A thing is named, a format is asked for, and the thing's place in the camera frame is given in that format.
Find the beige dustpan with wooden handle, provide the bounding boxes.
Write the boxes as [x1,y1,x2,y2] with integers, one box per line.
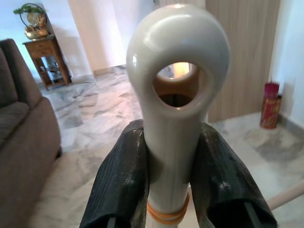
[267,179,304,211]

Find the beige wooden door panel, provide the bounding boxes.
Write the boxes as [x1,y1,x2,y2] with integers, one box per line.
[205,0,281,122]

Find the gold ornament with plant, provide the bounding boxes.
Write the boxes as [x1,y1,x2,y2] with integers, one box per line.
[13,2,49,40]

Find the brown fabric sofa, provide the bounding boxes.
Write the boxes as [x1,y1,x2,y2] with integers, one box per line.
[0,38,63,228]

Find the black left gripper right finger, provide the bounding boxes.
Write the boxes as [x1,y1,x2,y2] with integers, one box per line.
[189,122,278,228]

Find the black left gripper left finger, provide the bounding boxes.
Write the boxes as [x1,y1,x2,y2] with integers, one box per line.
[79,119,151,228]

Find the wooden-handled broom with grey cap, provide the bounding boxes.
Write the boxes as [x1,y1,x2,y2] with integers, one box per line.
[125,3,231,228]

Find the red incense stick holder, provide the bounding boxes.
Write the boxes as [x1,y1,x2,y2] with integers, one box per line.
[259,80,283,130]

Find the wooden side table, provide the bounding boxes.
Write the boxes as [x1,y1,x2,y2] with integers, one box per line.
[22,35,73,91]

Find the orange rubber band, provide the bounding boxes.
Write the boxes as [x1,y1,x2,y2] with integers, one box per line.
[146,193,190,217]
[147,204,188,224]

